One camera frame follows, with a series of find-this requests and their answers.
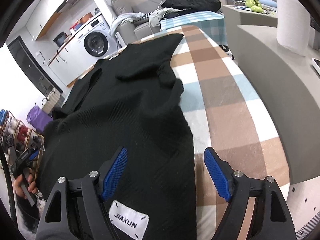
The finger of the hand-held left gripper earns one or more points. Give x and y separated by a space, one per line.
33 153

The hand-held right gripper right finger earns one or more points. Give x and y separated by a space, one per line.
216 172

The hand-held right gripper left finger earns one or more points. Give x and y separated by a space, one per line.
117 170

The black knit garment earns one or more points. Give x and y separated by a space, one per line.
140 105

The person's left hand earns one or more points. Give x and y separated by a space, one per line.
18 187

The wooden shoe rack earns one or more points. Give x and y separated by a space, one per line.
20 132

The purple bag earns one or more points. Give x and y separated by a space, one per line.
37 120

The wicker basket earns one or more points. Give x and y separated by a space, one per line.
51 100

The checkered tablecloth table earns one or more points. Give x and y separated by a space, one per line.
225 110

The dark oven cabinet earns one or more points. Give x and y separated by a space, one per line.
30 65

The grey upholstered ledge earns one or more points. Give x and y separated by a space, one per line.
275 92

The black pot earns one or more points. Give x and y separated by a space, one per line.
59 39

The white washing machine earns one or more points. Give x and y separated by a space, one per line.
96 42

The grey sofa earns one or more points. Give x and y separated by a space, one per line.
142 27

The orange pot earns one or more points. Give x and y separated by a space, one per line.
87 17

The light grey cloth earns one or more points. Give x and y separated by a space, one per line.
120 21

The teal checked blanket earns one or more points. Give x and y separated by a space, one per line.
200 22

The black white striped cloth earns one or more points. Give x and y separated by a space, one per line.
143 17

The white paper towel roll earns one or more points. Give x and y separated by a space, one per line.
292 22

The green toy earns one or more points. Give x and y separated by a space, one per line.
252 3

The white wall cabinet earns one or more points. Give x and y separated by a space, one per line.
45 10

